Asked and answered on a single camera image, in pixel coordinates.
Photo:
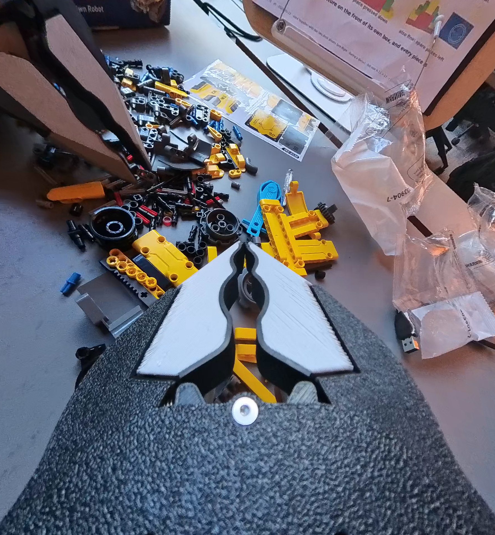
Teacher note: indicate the black usb plug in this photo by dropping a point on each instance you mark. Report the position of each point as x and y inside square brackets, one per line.
[406, 336]

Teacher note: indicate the small black connector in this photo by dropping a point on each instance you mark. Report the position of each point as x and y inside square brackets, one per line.
[253, 241]

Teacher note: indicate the yellow sticker sheet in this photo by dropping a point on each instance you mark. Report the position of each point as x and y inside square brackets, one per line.
[251, 113]

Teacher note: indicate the yellow beam frame assembly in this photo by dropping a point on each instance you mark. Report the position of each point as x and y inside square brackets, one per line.
[293, 238]

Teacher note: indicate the dark blue kit box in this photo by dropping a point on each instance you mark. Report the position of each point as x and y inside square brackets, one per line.
[122, 12]

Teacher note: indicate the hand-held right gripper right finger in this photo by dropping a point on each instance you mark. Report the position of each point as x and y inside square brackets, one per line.
[306, 330]

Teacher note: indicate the white paper sachet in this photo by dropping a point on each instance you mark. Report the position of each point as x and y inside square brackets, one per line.
[456, 330]

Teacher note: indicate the instruction sheet stand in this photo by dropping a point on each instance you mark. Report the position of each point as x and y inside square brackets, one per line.
[356, 29]

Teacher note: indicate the black round rim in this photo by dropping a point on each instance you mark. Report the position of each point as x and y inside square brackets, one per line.
[113, 228]

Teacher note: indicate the pile of building brick parts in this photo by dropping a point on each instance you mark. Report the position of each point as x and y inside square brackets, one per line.
[176, 196]

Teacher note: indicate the dark grey wheel hub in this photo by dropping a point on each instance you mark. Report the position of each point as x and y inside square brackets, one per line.
[222, 225]

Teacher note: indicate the blue brick separator tool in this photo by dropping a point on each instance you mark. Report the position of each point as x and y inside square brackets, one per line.
[264, 204]

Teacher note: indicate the yellow studded block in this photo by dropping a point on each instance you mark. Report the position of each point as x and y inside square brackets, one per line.
[163, 257]

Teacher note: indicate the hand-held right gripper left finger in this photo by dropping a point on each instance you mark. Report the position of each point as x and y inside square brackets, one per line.
[184, 330]

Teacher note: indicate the grey desk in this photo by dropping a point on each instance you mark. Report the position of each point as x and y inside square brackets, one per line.
[13, 355]

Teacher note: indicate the yellow pointed panel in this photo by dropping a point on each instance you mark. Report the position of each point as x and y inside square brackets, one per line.
[76, 192]

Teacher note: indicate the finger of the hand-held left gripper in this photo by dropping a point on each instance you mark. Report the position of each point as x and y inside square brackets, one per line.
[88, 71]
[34, 96]

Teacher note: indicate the black office chair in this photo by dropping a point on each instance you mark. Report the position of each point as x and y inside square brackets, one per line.
[444, 138]

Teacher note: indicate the grey toothed rack piece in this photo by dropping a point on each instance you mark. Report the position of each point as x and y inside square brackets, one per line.
[113, 303]

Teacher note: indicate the small grey wheel hub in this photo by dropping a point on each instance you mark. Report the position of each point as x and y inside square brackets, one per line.
[246, 292]

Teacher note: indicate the blue pin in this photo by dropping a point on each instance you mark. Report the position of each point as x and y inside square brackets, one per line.
[70, 284]

